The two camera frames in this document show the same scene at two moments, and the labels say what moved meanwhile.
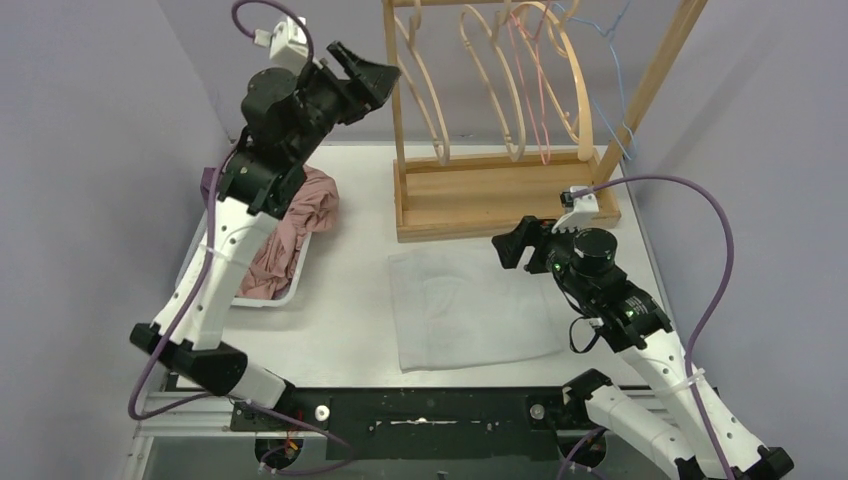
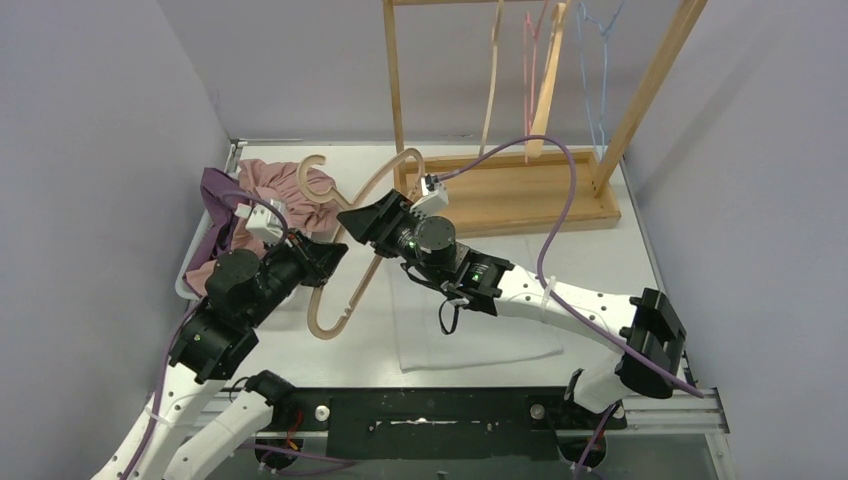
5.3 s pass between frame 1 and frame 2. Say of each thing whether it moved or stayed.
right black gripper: moved
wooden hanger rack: stayed
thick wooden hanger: moved
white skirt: stayed
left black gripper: moved
